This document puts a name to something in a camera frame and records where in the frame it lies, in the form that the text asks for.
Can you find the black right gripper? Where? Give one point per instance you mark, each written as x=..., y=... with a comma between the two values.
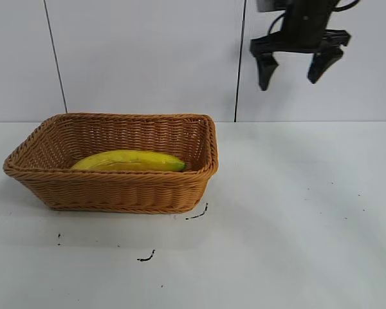
x=304, y=25

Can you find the yellow banana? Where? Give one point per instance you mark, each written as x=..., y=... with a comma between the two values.
x=132, y=160

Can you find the woven tan wicker basket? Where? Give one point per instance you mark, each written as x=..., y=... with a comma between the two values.
x=115, y=193

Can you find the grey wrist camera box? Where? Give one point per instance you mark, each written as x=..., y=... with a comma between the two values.
x=266, y=4

